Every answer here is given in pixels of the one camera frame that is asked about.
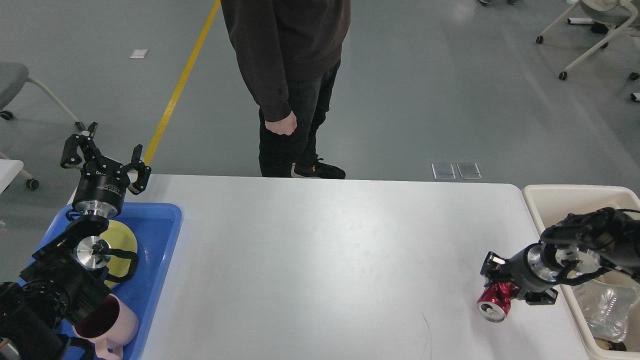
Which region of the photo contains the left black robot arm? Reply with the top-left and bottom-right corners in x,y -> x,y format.
0,122 -> 151,360

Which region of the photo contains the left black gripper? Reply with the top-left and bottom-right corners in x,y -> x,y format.
60,122 -> 152,219

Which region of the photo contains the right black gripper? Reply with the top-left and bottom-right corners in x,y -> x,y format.
480,243 -> 561,306

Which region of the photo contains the white office chair right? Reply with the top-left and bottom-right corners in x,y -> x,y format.
535,0 -> 639,81

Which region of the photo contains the yellow plate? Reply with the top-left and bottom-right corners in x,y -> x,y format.
100,219 -> 138,278

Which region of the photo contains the white office chair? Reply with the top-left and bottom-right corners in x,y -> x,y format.
535,0 -> 639,81
0,61 -> 86,191

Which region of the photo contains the pink mug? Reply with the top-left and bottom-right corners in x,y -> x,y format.
72,294 -> 139,360

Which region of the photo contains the aluminium foil tray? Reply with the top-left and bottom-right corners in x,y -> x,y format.
573,280 -> 639,343

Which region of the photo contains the person in black clothes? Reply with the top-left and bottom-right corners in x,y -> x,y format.
221,0 -> 351,180

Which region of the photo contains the white office chair left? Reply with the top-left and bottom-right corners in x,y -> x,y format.
0,61 -> 86,191

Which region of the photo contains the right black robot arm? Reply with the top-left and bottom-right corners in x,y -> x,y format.
480,207 -> 640,305

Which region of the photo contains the floor socket plate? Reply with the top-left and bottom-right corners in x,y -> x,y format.
456,162 -> 483,180
430,162 -> 457,181

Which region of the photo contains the beige waste bin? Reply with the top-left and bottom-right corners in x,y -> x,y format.
522,184 -> 640,360

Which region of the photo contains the crushed red can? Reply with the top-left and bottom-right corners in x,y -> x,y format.
477,282 -> 518,323

